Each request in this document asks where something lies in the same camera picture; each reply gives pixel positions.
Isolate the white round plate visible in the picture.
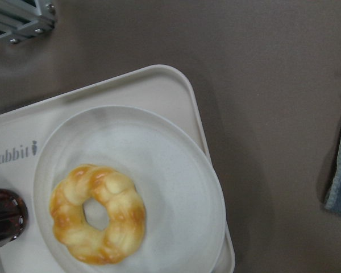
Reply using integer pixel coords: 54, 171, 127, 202
34, 106, 226, 272

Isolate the twisted glazed donut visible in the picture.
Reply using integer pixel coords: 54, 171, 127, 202
49, 164, 145, 265

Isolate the tea bottle on tray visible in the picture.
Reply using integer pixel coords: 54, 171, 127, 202
0, 188, 28, 247

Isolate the aluminium frame post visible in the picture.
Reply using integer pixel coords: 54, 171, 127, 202
0, 0, 56, 44

